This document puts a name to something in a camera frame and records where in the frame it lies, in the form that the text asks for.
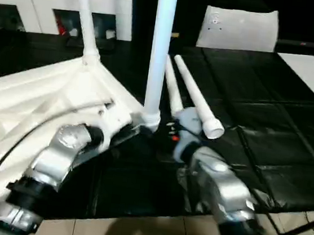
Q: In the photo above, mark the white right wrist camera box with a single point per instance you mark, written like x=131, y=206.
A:
x=190, y=121

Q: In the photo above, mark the white plastic bag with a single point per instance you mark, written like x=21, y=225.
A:
x=238, y=30

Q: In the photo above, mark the white plastic table leg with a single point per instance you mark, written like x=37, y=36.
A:
x=86, y=18
x=196, y=96
x=160, y=50
x=174, y=91

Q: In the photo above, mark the small red item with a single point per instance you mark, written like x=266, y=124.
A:
x=60, y=24

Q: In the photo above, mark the small tan label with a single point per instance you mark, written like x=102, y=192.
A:
x=173, y=35

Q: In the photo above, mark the black work mat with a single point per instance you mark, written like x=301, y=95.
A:
x=258, y=129

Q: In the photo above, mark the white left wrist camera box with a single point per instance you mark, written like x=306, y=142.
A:
x=111, y=125

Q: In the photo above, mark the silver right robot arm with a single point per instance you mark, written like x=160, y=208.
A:
x=221, y=198

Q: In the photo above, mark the white plastic table top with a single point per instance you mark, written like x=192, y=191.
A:
x=34, y=98

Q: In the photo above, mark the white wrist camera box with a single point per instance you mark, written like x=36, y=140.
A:
x=190, y=121
x=111, y=125

